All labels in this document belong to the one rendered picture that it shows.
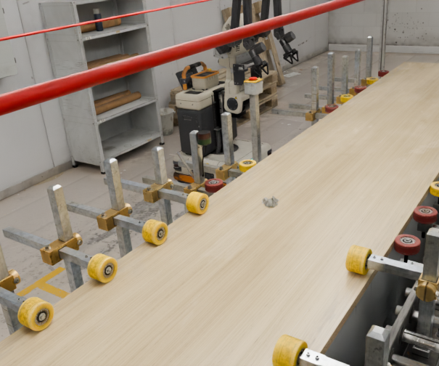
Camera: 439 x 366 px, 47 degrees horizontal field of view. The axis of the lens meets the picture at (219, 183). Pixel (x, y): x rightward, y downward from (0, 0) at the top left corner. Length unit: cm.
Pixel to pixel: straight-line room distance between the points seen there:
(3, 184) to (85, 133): 85
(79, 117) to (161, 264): 335
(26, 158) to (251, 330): 379
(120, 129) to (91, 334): 430
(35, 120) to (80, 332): 361
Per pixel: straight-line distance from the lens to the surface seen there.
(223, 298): 149
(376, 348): 105
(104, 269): 160
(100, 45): 536
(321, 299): 148
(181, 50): 29
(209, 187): 217
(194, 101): 406
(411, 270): 152
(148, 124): 556
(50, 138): 503
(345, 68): 370
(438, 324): 160
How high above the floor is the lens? 179
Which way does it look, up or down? 24 degrees down
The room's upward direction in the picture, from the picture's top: 5 degrees counter-clockwise
